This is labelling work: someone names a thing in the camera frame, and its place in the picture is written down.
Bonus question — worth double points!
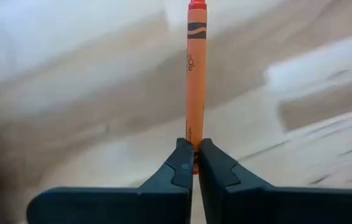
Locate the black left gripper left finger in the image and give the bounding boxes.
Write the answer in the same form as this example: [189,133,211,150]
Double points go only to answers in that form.
[27,139,194,224]

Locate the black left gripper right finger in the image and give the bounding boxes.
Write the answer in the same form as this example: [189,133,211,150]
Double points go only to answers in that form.
[197,138,352,224]

